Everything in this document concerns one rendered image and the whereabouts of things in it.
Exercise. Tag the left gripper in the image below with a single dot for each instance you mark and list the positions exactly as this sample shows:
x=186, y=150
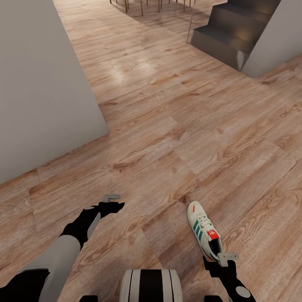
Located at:
x=112, y=207

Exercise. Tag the stairs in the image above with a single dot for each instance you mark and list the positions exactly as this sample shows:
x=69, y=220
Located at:
x=228, y=30

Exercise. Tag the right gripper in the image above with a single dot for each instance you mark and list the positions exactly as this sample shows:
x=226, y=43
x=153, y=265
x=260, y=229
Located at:
x=217, y=271

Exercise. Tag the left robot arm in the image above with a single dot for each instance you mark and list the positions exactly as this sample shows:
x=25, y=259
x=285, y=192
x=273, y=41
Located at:
x=43, y=278

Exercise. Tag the gym shoe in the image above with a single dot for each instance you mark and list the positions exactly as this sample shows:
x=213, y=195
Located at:
x=206, y=234

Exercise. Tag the robot trunk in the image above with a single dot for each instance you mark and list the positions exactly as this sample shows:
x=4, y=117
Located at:
x=151, y=285

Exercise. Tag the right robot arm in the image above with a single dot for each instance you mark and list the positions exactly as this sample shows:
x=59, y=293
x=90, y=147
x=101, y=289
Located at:
x=225, y=269

